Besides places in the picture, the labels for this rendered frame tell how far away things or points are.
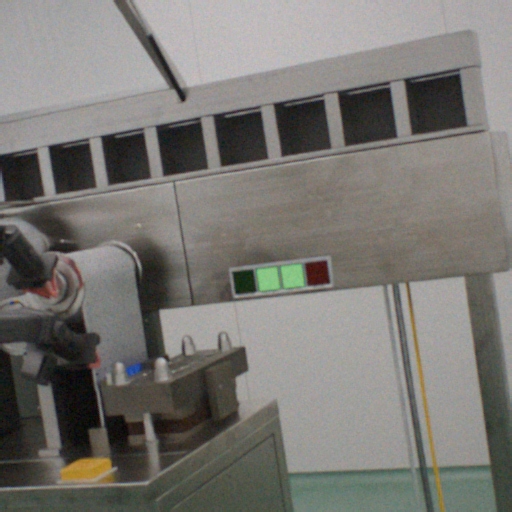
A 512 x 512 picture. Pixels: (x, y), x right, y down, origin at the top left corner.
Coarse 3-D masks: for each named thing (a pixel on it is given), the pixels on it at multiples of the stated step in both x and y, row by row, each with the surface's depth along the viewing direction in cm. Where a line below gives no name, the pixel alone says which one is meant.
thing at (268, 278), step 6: (258, 270) 239; (264, 270) 239; (270, 270) 238; (276, 270) 238; (258, 276) 239; (264, 276) 239; (270, 276) 238; (276, 276) 238; (264, 282) 239; (270, 282) 239; (276, 282) 238; (264, 288) 239; (270, 288) 239; (276, 288) 238
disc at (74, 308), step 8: (64, 256) 221; (72, 264) 220; (80, 272) 220; (80, 280) 220; (80, 288) 220; (32, 296) 225; (80, 296) 220; (32, 304) 225; (72, 304) 221; (80, 304) 221; (64, 312) 222; (72, 312) 221
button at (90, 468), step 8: (72, 464) 197; (80, 464) 196; (88, 464) 195; (96, 464) 195; (104, 464) 196; (64, 472) 194; (72, 472) 194; (80, 472) 193; (88, 472) 192; (96, 472) 194; (104, 472) 196
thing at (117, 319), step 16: (96, 304) 225; (112, 304) 231; (128, 304) 238; (96, 320) 225; (112, 320) 231; (128, 320) 237; (112, 336) 230; (128, 336) 236; (112, 352) 229; (128, 352) 235; (144, 352) 242; (96, 368) 222; (112, 368) 228; (96, 384) 222
